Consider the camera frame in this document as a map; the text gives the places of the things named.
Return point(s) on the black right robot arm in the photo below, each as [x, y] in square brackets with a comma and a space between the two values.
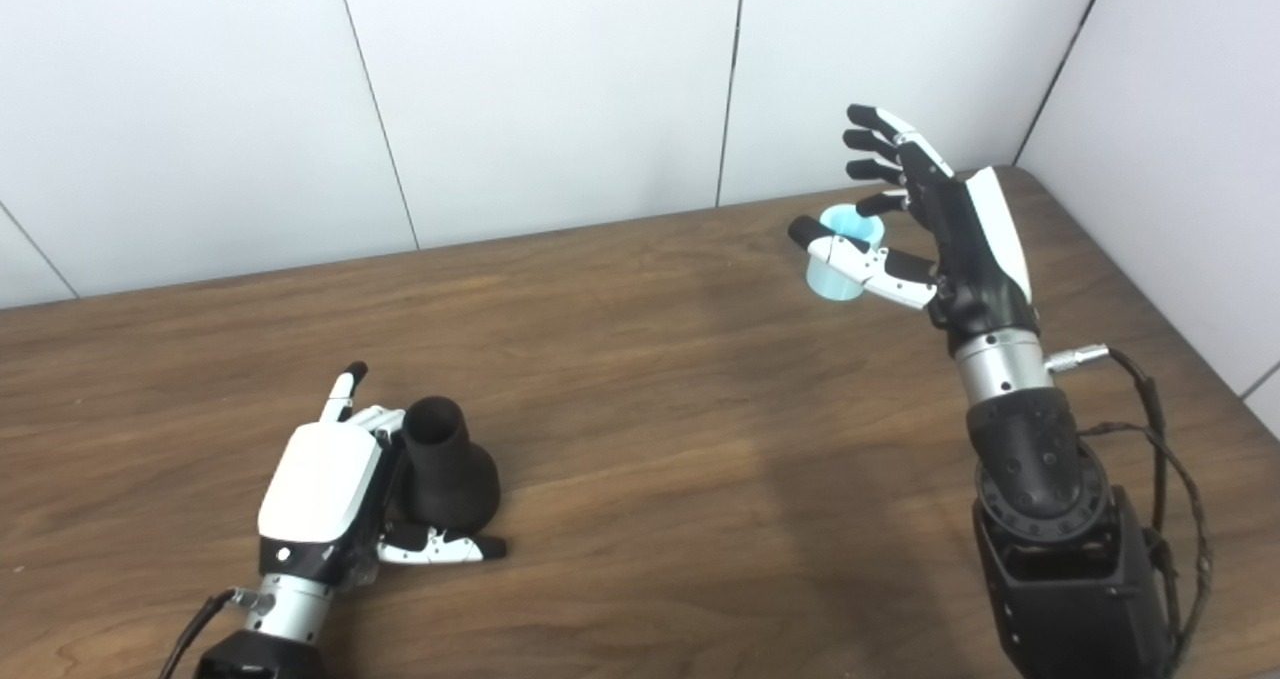
[1050, 519]

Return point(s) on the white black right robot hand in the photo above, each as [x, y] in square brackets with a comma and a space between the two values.
[985, 259]

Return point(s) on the black funnel-shaped nozzle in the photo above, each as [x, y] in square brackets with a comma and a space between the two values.
[450, 484]

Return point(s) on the light blue cylinder cup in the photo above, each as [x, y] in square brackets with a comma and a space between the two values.
[835, 281]

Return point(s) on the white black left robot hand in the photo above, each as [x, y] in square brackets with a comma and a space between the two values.
[320, 484]

